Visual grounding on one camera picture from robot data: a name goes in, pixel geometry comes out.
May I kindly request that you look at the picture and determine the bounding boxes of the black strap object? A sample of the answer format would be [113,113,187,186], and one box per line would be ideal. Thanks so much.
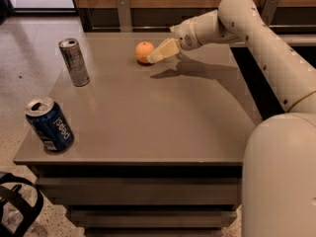
[0,172,43,237]

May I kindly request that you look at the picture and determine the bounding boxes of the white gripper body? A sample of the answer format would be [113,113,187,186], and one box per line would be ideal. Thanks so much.
[170,18,201,50]

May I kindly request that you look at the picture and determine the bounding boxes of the grey drawer cabinet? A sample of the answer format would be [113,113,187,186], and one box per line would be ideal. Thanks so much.
[15,34,261,237]

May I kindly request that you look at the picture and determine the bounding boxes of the blue Pepsi can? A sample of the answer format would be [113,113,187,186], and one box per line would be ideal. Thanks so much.
[25,97,74,152]

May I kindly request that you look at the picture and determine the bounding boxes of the metal bracket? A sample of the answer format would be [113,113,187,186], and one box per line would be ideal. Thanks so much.
[116,0,132,33]
[261,0,280,19]

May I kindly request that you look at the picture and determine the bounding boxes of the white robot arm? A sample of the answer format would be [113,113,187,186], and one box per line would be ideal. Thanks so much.
[147,0,316,237]

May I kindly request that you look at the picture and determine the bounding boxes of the orange fruit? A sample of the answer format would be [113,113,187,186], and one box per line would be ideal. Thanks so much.
[135,41,154,64]

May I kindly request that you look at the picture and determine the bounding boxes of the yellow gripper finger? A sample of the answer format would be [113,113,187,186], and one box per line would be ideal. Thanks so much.
[147,39,181,64]

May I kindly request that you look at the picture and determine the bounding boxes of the tall silver energy drink can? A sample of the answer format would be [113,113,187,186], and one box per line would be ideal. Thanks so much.
[58,39,90,87]

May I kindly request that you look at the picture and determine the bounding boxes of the left metal bracket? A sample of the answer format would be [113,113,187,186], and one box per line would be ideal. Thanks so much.
[116,0,132,33]

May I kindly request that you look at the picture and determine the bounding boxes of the right metal bracket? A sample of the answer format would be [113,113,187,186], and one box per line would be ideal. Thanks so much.
[261,0,280,19]

